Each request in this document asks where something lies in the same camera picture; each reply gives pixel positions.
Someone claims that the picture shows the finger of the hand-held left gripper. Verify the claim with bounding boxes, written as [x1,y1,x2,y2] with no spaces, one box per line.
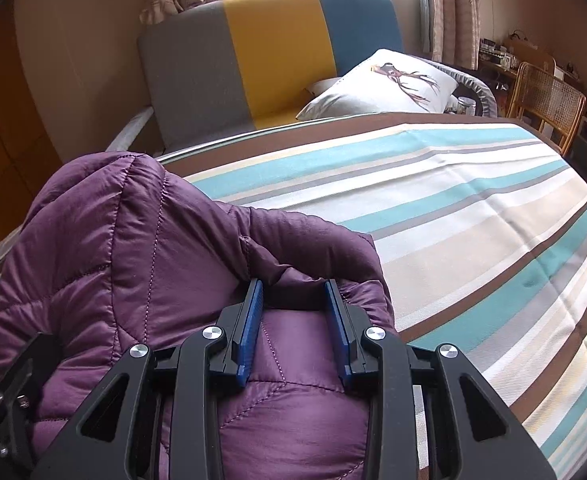
[0,332,50,467]

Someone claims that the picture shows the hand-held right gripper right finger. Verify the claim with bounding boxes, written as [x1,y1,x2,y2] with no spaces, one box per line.
[324,280,558,480]

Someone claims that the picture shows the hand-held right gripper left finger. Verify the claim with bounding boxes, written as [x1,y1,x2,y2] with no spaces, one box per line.
[30,279,263,480]

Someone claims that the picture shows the purple quilted puffer jacket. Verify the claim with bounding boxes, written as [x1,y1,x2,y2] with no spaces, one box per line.
[0,151,399,480]

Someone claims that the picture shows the striped bed sheet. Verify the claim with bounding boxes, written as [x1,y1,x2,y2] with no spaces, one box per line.
[0,114,587,480]

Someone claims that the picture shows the white printed pillow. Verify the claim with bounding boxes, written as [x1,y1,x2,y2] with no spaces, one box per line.
[296,49,459,122]

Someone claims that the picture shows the plain grey-white pillow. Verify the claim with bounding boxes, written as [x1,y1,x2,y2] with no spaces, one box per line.
[306,77,345,99]

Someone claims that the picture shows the wooden wardrobe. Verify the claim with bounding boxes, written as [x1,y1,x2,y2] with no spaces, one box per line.
[0,0,63,281]

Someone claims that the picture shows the grey yellow blue headboard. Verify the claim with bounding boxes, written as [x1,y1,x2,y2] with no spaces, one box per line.
[138,0,405,151]

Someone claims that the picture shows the grey padded round rim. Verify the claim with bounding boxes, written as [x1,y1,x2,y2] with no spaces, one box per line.
[423,57,498,118]

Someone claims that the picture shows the rattan chair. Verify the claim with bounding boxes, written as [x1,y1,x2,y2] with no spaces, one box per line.
[504,61,587,157]

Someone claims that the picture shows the cluttered wooden desk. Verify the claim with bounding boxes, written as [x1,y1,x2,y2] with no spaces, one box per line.
[478,30,581,92]

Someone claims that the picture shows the grey bed side rail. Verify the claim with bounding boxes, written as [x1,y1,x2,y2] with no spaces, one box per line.
[104,107,167,159]

